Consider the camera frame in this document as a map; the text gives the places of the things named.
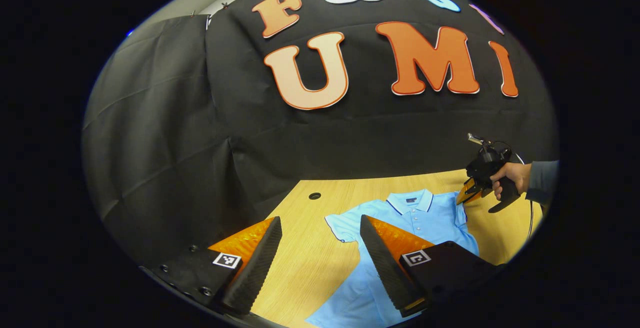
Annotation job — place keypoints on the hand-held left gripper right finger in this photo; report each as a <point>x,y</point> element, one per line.
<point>387,273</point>

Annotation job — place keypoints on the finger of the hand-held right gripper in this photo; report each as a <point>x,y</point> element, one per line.
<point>467,194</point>

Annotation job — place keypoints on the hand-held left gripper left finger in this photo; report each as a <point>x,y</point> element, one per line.
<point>255,273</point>

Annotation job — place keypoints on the light blue T-shirt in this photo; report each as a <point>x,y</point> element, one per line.
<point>430,223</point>

